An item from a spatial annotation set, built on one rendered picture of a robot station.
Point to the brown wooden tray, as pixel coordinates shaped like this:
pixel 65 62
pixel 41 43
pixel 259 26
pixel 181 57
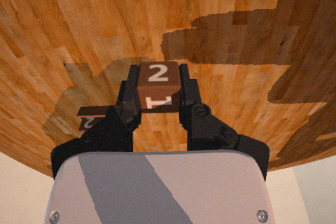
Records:
pixel 92 111

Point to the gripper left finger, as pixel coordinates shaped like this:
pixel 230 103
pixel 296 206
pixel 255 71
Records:
pixel 109 134

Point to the brown number cube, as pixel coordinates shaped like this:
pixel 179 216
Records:
pixel 87 123
pixel 158 87

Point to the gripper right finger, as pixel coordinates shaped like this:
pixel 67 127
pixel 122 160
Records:
pixel 207 132

